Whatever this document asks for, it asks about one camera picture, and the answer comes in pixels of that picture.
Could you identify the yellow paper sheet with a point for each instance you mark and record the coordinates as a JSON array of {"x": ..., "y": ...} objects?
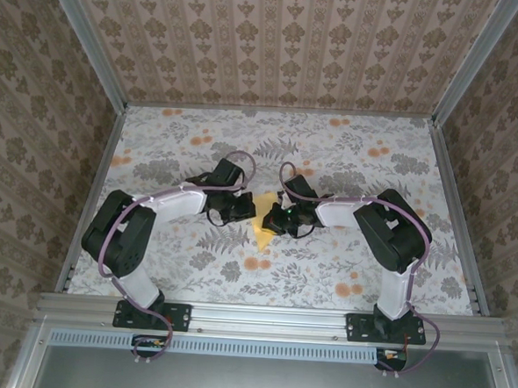
[{"x": 262, "y": 240}]

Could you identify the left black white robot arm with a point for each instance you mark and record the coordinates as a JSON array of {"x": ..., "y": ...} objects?
[{"x": 115, "y": 238}]

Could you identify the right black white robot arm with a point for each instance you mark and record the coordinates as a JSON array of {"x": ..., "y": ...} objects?
[{"x": 393, "y": 228}]

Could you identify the grey metal sheet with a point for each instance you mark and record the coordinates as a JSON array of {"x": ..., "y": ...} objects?
[{"x": 274, "y": 384}]

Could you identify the floral patterned table mat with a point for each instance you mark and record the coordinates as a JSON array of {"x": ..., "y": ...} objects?
[{"x": 280, "y": 283}]

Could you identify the wide aluminium cross beam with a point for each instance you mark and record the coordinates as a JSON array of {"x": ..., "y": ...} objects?
[{"x": 269, "y": 320}]

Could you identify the black electronics box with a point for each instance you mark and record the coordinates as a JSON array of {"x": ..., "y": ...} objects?
[
  {"x": 144, "y": 349},
  {"x": 391, "y": 364}
]

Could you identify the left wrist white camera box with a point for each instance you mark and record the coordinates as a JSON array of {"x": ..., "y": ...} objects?
[{"x": 242, "y": 193}]

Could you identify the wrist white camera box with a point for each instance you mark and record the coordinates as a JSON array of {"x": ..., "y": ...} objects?
[
  {"x": 242, "y": 193},
  {"x": 286, "y": 200}
]

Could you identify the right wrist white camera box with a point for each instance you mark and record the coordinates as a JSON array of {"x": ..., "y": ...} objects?
[{"x": 286, "y": 200}]

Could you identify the thin aluminium cross rail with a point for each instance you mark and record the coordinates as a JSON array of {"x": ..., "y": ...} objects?
[{"x": 281, "y": 111}]

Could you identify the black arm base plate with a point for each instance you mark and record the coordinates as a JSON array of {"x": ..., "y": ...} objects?
[
  {"x": 181, "y": 317},
  {"x": 356, "y": 327}
]

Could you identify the aluminium side rail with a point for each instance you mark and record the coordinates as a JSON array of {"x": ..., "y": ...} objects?
[
  {"x": 108, "y": 149},
  {"x": 448, "y": 170}
]

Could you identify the aluminium corner post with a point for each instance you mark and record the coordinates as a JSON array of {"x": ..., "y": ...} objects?
[
  {"x": 91, "y": 43},
  {"x": 472, "y": 62}
]

